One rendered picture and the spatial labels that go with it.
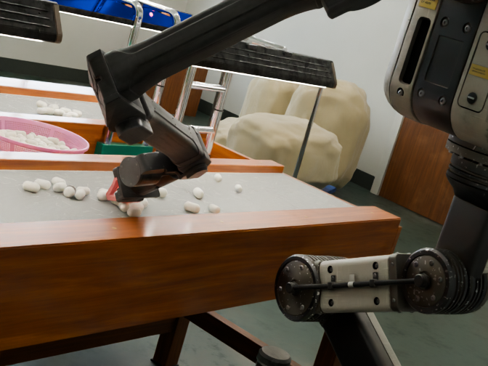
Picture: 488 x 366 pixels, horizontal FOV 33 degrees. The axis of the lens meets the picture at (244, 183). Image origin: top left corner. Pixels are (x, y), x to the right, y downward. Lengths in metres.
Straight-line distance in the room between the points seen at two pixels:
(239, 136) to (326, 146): 0.50
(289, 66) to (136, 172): 0.75
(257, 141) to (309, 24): 2.82
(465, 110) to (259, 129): 3.42
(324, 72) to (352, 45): 4.63
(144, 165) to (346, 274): 0.41
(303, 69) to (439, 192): 4.15
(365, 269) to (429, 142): 4.93
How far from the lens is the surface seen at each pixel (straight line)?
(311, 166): 4.65
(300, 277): 1.57
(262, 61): 2.08
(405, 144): 6.47
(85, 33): 7.77
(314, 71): 2.26
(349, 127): 5.88
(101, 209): 1.69
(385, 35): 6.75
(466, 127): 1.21
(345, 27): 7.00
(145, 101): 1.24
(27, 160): 1.83
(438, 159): 6.31
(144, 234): 1.52
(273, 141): 4.52
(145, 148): 2.48
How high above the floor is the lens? 1.24
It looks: 13 degrees down
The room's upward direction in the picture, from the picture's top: 16 degrees clockwise
